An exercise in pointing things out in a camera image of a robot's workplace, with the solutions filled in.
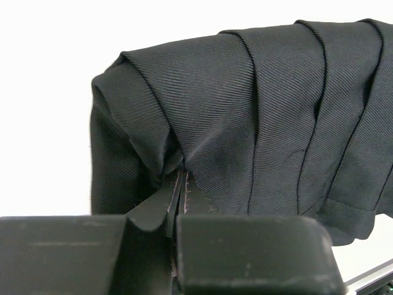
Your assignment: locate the black pleated skirt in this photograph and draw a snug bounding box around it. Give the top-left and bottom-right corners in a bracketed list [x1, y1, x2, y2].
[90, 19, 392, 246]

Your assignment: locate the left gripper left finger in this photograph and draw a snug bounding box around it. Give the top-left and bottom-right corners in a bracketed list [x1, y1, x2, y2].
[1, 172, 181, 294]

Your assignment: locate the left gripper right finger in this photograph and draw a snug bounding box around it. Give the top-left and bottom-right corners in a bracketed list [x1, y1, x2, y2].
[176, 173, 346, 294]

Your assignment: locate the front aluminium rail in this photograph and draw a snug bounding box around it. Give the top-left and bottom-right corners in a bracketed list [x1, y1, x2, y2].
[345, 259, 392, 294]

